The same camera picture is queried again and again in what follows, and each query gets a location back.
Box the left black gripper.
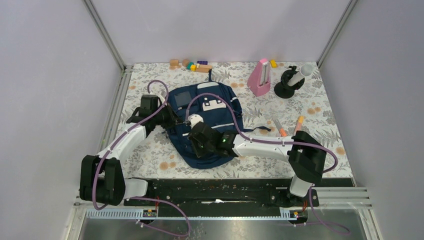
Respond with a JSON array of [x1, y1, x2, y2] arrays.
[[152, 102, 184, 130]]

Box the navy blue student backpack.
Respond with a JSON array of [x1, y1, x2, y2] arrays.
[[166, 77, 253, 170]]

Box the orange grey marker pen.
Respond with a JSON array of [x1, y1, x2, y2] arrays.
[[272, 117, 287, 137]]

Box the orange pink highlighter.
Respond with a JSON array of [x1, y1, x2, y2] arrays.
[[293, 115, 305, 135]]

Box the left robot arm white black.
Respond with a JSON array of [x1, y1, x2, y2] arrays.
[[79, 94, 183, 210]]

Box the teal wooden block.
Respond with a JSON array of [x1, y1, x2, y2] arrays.
[[186, 62, 195, 70]]

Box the tan wooden cube block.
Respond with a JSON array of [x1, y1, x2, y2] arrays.
[[169, 59, 180, 67]]

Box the round tan wooden block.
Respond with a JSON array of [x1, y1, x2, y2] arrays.
[[182, 59, 191, 68]]

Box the long tan wooden block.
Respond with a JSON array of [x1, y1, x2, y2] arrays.
[[195, 64, 213, 73]]

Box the purple wooden block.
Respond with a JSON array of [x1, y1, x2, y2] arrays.
[[196, 60, 208, 65]]

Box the floral patterned table mat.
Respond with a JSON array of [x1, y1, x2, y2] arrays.
[[118, 62, 353, 179]]

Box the pink metronome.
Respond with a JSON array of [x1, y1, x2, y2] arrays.
[[247, 58, 271, 97]]

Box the black stand with white tube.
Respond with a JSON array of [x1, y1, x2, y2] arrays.
[[273, 64, 314, 99]]

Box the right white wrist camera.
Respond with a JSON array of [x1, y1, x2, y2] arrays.
[[188, 114, 204, 128]]

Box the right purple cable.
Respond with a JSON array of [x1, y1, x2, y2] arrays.
[[184, 92, 339, 174]]

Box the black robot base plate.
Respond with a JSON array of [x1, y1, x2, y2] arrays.
[[123, 177, 320, 219]]

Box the slotted grey cable duct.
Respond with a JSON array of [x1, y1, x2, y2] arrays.
[[85, 207, 298, 221]]

